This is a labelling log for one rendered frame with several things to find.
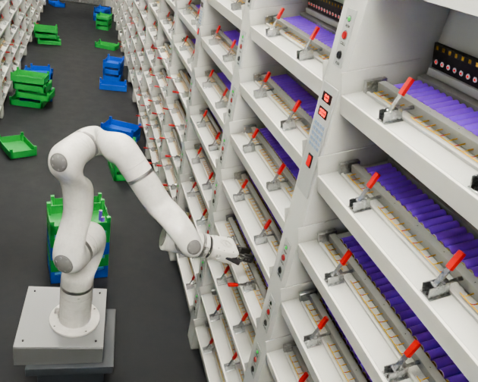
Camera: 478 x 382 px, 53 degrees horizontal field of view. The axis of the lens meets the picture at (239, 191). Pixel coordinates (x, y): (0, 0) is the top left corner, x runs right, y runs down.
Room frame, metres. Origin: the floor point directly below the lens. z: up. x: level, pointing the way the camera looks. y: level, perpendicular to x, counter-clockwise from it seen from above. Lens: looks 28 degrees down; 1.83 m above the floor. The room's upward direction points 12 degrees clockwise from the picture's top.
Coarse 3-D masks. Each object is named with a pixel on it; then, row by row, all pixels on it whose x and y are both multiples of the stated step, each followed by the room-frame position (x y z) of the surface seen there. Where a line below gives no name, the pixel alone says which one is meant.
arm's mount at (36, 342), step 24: (48, 288) 1.51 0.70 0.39; (24, 312) 1.35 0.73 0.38; (48, 312) 1.38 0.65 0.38; (24, 336) 1.25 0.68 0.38; (48, 336) 1.27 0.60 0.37; (96, 336) 1.32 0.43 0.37; (24, 360) 1.20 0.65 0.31; (48, 360) 1.22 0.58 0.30; (72, 360) 1.25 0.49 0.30; (96, 360) 1.27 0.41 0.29
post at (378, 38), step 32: (352, 0) 1.10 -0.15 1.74; (384, 0) 1.06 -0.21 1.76; (416, 0) 1.08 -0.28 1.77; (352, 32) 1.07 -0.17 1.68; (384, 32) 1.06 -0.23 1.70; (416, 32) 1.09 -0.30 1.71; (352, 64) 1.05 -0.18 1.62; (384, 64) 1.07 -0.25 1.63; (352, 128) 1.06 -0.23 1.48; (288, 224) 1.11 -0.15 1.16; (288, 256) 1.07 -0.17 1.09
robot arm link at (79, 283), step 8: (96, 224) 1.45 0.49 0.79; (88, 232) 1.39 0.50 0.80; (96, 232) 1.42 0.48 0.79; (104, 232) 1.45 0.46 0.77; (88, 240) 1.36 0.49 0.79; (96, 240) 1.39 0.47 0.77; (104, 240) 1.43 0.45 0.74; (96, 248) 1.37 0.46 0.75; (104, 248) 1.44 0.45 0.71; (96, 256) 1.41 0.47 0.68; (88, 264) 1.39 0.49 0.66; (96, 264) 1.40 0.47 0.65; (80, 272) 1.36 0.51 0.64; (88, 272) 1.37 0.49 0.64; (64, 280) 1.32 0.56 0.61; (72, 280) 1.32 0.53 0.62; (80, 280) 1.33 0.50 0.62; (88, 280) 1.35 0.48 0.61; (64, 288) 1.32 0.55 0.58; (72, 288) 1.32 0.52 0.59; (80, 288) 1.32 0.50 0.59; (88, 288) 1.35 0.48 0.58
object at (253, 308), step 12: (216, 216) 1.70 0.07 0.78; (228, 216) 1.70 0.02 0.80; (216, 228) 1.65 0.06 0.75; (228, 228) 1.65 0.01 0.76; (228, 264) 1.48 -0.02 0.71; (240, 264) 1.43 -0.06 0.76; (240, 276) 1.37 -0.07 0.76; (240, 288) 1.32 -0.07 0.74; (252, 300) 1.25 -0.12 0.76; (252, 312) 1.20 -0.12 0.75
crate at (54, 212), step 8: (104, 200) 2.25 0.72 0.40; (48, 208) 2.11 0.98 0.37; (56, 208) 2.14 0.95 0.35; (96, 208) 2.25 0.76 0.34; (104, 208) 2.23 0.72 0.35; (48, 216) 2.04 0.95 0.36; (56, 216) 2.11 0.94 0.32; (96, 216) 2.19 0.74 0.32; (104, 216) 2.21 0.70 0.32; (56, 224) 2.04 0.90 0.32; (104, 224) 2.08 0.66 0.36; (56, 232) 1.96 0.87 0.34
